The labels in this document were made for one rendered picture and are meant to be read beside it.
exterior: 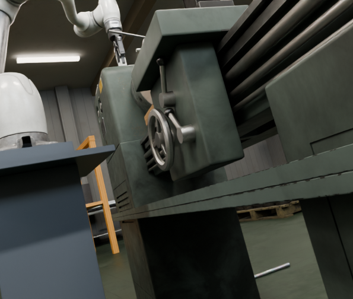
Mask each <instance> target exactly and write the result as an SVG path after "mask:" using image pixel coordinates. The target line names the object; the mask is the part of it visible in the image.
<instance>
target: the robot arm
mask: <svg viewBox="0 0 353 299"><path fill-rule="evenodd" d="M26 1H28V0H0V151H5V150H13V149H18V148H26V147H34V146H39V145H47V144H55V143H58V142H50V140H49V137H48V133H47V123H46V116H45V112H44V108H43V103H42V100H41V97H40V94H39V92H38V90H37V88H36V87H35V85H34V84H33V83H32V81H31V80H30V79H28V78H27V77H26V76H25V75H23V74H19V73H15V72H6V73H4V71H5V61H6V55H7V45H8V35H9V26H10V25H11V24H12V23H13V22H14V20H15V17H16V15H17V13H18V11H19V10H20V6H21V5H22V4H23V3H25V2H26ZM58 1H61V3H62V6H63V9H64V11H65V14H66V17H67V19H68V20H69V21H70V22H71V23H72V24H73V25H74V31H75V33H76V34H77V35H78V36H80V37H90V36H92V35H93V34H96V33H97V32H99V31H100V30H101V29H102V28H104V27H105V29H106V33H107V34H108V36H109V40H110V41H111V42H114V43H113V46H114V49H113V50H114V52H115V56H116V60H117V64H118V65H119V66H124V65H127V63H126V59H125V58H124V57H125V50H124V47H123V43H122V39H123V35H121V34H115V33H109V30H114V31H120V32H122V25H121V21H120V11H119V7H118V5H117V2H116V0H99V2H98V6H97V8H96V9H95V10H94V11H92V12H80V13H78V14H77V12H76V8H75V2H74V0H58Z"/></svg>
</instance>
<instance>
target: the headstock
mask: <svg viewBox="0 0 353 299"><path fill-rule="evenodd" d="M133 67H134V65H124V66H114V67H108V68H104V69H103V70H102V71H101V75H100V79H99V82H98V89H97V93H96V97H95V100H94V108H95V111H96V116H97V121H98V126H99V130H100V135H101V140H102V143H103V146H106V145H115V149H117V148H118V146H119V144H120V143H121V142H127V141H133V140H137V139H142V138H143V137H144V136H145V134H146V133H147V132H148V128H147V127H148V126H146V123H145V119H144V116H145V115H146V113H144V112H143V111H142V110H141V109H140V108H139V107H138V105H137V104H136V103H135V100H134V99H133V96H132V92H131V79H132V75H131V72H132V70H133ZM124 86H125V87H124ZM98 97H99V98H100V99H98ZM131 104H132V105H131ZM127 108H128V109H127ZM130 110H131V111H130ZM137 124H138V125H137ZM133 125H134V126H133ZM141 127H142V128H141ZM137 128H138V129H137ZM139 134H140V135H139ZM135 135H136V136H135ZM114 153H115V152H114ZM114 153H112V154H111V155H110V156H109V157H107V158H106V161H107V164H108V163H109V161H110V160H111V158H112V156H113V154H114Z"/></svg>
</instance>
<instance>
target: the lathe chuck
mask: <svg viewBox="0 0 353 299"><path fill-rule="evenodd" d="M132 89H133V93H134V95H135V98H136V99H137V101H138V103H139V104H140V105H141V106H142V107H143V108H144V109H145V110H146V111H149V109H150V107H151V106H152V104H153V103H152V98H151V94H150V91H151V90H149V91H140V92H136V91H135V87H134V84H133V80H132ZM139 96H140V97H141V98H142V100H143V103H142V102H141V101H140V99H139Z"/></svg>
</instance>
